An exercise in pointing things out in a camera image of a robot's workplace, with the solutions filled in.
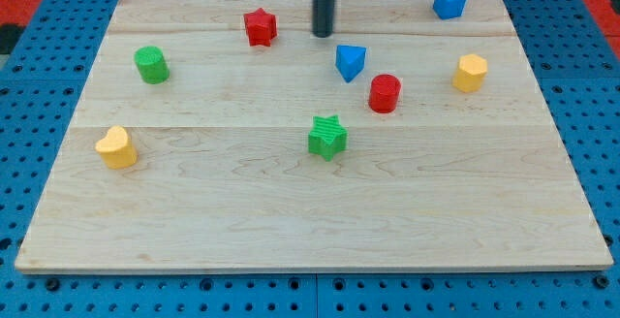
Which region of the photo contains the light wooden board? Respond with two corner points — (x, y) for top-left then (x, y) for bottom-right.
(15, 0), (613, 274)

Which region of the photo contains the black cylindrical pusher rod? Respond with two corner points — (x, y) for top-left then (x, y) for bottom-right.
(311, 0), (335, 38)

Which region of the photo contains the blue cube block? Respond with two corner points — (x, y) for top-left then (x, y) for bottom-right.
(432, 0), (467, 19)

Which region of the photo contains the green cylinder block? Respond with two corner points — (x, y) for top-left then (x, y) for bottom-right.
(134, 46), (170, 84)

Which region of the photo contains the red cylinder block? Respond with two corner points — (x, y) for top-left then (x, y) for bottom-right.
(368, 74), (401, 113)

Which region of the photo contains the yellow heart block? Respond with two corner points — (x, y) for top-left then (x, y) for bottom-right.
(95, 125), (138, 169)

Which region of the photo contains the blue triangle block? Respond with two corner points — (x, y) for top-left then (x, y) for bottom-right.
(335, 45), (366, 82)

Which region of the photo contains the red star block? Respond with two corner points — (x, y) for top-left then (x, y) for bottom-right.
(243, 8), (277, 47)

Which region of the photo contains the yellow hexagon block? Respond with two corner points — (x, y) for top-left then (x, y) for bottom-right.
(452, 54), (488, 93)

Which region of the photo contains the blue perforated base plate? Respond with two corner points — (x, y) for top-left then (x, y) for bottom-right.
(1, 0), (619, 317)

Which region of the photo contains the green star block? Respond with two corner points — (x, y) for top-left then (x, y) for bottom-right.
(308, 115), (348, 161)

